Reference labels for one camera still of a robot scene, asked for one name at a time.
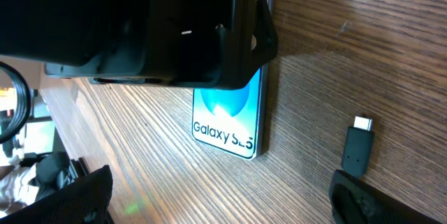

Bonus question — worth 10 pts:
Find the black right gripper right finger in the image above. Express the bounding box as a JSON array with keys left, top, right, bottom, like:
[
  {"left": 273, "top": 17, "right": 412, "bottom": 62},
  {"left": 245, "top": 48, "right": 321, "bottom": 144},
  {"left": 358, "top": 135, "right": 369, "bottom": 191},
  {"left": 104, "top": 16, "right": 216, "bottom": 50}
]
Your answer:
[{"left": 329, "top": 170, "right": 440, "bottom": 224}]

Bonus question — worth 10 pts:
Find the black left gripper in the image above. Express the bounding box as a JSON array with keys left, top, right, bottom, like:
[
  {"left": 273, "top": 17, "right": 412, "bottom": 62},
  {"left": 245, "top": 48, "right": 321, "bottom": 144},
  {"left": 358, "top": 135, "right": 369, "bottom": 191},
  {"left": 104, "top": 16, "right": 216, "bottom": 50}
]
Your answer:
[{"left": 1, "top": 0, "right": 278, "bottom": 89}]

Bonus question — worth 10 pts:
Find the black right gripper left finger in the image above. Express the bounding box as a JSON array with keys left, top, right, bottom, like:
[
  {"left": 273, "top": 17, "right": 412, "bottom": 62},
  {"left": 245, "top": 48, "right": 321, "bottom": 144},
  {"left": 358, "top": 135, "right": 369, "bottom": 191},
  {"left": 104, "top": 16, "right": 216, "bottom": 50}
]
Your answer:
[{"left": 1, "top": 165, "right": 113, "bottom": 224}]

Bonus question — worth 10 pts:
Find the black USB charging cable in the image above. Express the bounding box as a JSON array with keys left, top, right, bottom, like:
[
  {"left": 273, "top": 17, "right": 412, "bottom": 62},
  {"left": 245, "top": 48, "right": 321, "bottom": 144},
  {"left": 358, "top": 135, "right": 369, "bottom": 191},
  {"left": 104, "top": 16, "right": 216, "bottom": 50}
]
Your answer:
[{"left": 341, "top": 115, "right": 376, "bottom": 179}]

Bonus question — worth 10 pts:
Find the blue Galaxy smartphone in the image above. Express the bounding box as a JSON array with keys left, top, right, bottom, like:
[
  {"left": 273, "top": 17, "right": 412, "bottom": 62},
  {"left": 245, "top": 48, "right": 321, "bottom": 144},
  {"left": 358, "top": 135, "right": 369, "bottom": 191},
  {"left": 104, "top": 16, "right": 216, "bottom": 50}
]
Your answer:
[{"left": 191, "top": 0, "right": 278, "bottom": 160}]

